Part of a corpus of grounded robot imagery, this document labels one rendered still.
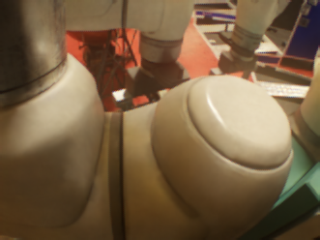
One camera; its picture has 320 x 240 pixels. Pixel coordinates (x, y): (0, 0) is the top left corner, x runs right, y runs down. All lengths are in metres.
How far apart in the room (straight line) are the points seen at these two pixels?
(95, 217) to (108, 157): 0.05
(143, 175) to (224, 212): 0.07
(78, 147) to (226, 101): 0.11
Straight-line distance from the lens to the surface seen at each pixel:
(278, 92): 2.14
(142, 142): 0.19
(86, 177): 0.17
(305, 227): 0.31
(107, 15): 0.40
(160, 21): 0.41
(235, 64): 0.65
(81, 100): 0.17
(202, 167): 0.16
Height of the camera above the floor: 1.11
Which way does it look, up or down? 47 degrees down
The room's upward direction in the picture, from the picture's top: 10 degrees clockwise
